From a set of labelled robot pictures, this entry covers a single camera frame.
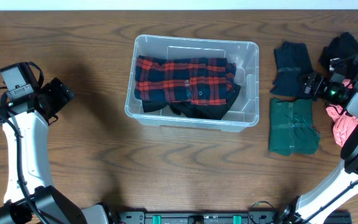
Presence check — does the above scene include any pink shirt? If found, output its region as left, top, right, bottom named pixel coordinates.
left=325, top=78, right=358, bottom=147

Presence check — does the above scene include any dark green garment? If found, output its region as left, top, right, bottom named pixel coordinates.
left=268, top=98, right=321, bottom=156

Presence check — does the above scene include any black mounting rail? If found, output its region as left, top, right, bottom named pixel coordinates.
left=116, top=211, right=353, bottom=224

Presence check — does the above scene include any clear plastic storage bin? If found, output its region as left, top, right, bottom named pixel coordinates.
left=124, top=34, right=260, bottom=133

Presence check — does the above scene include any black folded garment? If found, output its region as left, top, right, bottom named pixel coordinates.
left=319, top=32, right=358, bottom=80

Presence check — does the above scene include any black shirt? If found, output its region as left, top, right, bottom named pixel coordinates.
left=142, top=84, right=241, bottom=120

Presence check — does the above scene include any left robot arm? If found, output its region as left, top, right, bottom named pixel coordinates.
left=0, top=78, right=112, bottom=223

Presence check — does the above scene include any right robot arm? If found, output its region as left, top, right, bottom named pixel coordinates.
left=274, top=84, right=358, bottom=223

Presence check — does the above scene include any dark navy garment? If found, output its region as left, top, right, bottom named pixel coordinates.
left=270, top=42, right=314, bottom=99

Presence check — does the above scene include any red navy plaid shirt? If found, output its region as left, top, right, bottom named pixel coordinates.
left=134, top=55, right=237, bottom=106

